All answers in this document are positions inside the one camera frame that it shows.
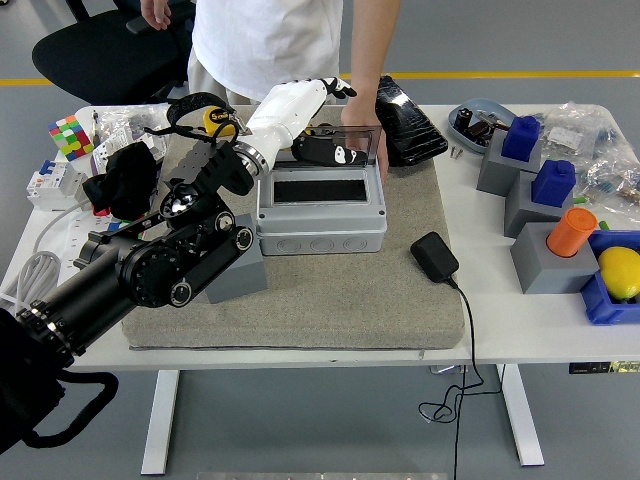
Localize person's right hand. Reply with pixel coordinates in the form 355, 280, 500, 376
139, 0, 172, 30

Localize person's left hand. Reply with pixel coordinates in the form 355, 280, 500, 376
341, 95, 390, 184

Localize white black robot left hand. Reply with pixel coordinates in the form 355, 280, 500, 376
244, 75, 368, 169

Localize smoky transparent box lid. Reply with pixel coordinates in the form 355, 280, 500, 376
272, 124, 384, 171

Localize grey plastic electrical box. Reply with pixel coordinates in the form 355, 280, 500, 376
255, 162, 389, 256

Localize orange cylinder battery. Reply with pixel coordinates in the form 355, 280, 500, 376
545, 207, 600, 259

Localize black cracked-screen tablet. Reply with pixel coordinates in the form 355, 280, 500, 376
374, 74, 450, 168

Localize black office chair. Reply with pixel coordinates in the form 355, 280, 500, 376
30, 0, 199, 105

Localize square yellow tape measure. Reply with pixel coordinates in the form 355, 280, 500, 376
143, 106, 241, 139

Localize person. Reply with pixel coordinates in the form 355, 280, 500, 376
187, 0, 346, 106

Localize clear bag of packets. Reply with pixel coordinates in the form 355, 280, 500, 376
92, 104, 176, 166

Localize blue-grey oval dish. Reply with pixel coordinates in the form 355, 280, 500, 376
448, 98, 516, 155

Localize grey holder block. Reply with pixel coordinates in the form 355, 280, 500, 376
503, 169, 576, 239
204, 212, 269, 305
509, 222, 601, 295
475, 128, 544, 197

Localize white purple packet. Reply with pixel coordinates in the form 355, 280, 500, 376
88, 130, 169, 175

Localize large multicolour puzzle cube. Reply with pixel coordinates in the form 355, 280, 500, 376
47, 114, 96, 162

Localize black power adapter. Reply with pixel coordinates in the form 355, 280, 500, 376
409, 230, 460, 284

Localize blue bottle-shaped block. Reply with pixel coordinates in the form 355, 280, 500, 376
501, 115, 542, 162
530, 159, 577, 207

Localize black cloth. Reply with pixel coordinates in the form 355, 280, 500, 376
82, 141, 164, 221

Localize grey-brown mat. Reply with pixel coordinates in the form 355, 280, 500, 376
122, 104, 466, 350

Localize white circuit breaker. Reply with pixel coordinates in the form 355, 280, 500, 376
25, 158, 89, 212

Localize small multicolour puzzle cube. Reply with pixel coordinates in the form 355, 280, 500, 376
106, 217, 151, 240

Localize clear bag of components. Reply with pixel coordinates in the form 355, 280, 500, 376
574, 149, 640, 216
537, 102, 626, 166

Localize white power strip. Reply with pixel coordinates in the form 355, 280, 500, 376
52, 208, 114, 281

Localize yellow lemon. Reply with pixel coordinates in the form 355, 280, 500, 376
598, 245, 640, 302

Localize blue plastic bin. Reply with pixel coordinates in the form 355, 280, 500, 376
579, 229, 640, 326

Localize black table control panel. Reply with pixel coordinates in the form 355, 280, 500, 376
568, 360, 640, 375

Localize white table leg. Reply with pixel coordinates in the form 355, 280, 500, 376
140, 369, 180, 476
494, 363, 545, 468

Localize black adapter cord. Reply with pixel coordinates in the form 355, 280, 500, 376
417, 276, 503, 480

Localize white coiled cable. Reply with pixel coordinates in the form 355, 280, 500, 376
0, 199, 94, 311

